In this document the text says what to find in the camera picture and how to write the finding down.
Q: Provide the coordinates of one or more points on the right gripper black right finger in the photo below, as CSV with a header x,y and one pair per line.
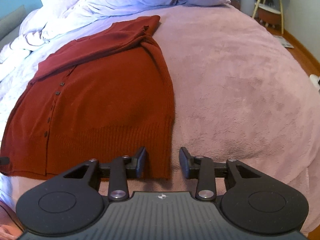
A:
x,y
202,169

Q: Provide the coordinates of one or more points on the red knit cardigan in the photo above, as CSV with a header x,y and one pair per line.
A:
x,y
101,96

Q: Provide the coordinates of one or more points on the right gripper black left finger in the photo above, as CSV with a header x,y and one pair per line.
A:
x,y
121,169

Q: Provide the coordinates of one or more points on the lilac crumpled duvet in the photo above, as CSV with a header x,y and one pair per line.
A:
x,y
52,21

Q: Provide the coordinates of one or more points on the pink fleece bed blanket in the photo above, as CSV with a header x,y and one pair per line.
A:
x,y
238,93

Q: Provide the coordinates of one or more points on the white bathroom scale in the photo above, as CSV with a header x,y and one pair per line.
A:
x,y
283,42

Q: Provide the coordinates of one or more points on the orange footed pot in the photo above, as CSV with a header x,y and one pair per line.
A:
x,y
269,15

